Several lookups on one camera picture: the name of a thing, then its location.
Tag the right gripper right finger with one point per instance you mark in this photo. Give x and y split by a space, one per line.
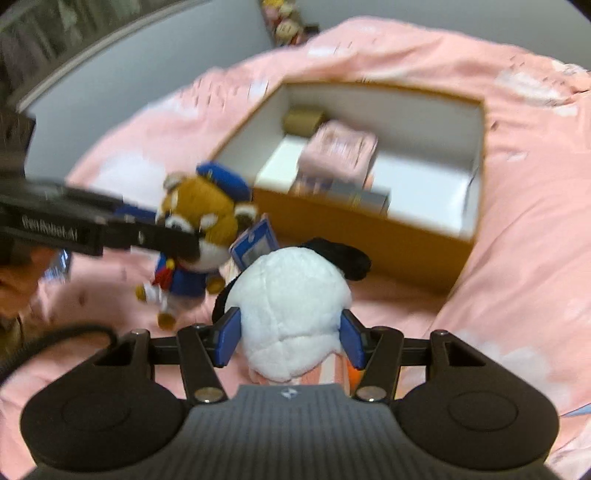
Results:
377 352

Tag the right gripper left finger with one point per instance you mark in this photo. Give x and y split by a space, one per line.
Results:
204 348

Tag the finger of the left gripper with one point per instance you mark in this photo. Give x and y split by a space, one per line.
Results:
131 214
170 242

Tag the orange green carrot toy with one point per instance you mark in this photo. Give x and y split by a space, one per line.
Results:
353 376

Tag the red panda sailor plush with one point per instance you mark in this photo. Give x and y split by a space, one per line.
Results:
214 206

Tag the blue card tag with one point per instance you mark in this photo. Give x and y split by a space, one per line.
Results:
255 242

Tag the white black-eared plush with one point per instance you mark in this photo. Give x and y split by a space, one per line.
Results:
290 303

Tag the black rectangular box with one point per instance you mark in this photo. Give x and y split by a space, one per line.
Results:
377 201

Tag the person left hand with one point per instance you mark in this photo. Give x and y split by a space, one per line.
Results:
19 283

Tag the white insert box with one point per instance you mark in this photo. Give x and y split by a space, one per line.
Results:
280 170

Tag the pink cloud-print bedsheet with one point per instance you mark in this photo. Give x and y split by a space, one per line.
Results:
524 297

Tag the small gold box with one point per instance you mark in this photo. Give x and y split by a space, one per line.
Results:
303 122

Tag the orange cardboard storage box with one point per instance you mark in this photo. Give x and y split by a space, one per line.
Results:
411 202

